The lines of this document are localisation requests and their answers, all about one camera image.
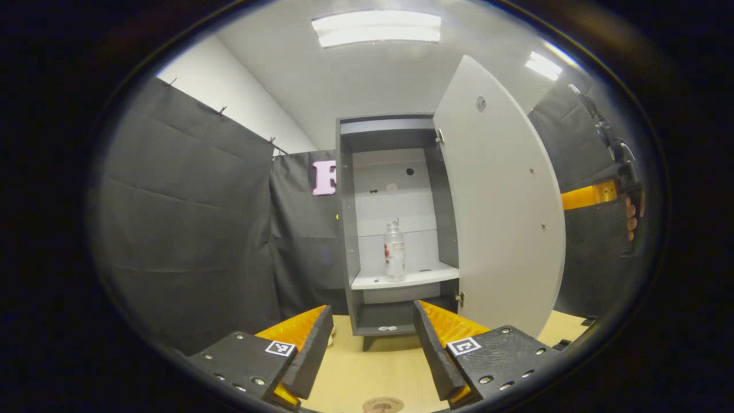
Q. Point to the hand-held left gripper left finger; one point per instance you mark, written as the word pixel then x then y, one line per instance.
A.
pixel 315 355

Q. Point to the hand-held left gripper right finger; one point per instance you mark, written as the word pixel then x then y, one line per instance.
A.
pixel 433 355

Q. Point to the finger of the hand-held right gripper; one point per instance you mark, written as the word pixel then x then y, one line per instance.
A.
pixel 585 197

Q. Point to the light grey cabinet door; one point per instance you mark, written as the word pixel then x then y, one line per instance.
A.
pixel 499 218

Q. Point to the clear plastic bottle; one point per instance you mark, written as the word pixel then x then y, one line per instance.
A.
pixel 394 258

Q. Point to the white cabinet shelf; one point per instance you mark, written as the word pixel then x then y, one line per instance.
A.
pixel 401 278

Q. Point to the small black clip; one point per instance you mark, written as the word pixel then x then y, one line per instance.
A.
pixel 589 321
pixel 562 345

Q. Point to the black backdrop cloth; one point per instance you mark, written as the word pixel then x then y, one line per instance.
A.
pixel 189 229

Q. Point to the large ceiling light panel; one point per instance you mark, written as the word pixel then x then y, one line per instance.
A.
pixel 375 27

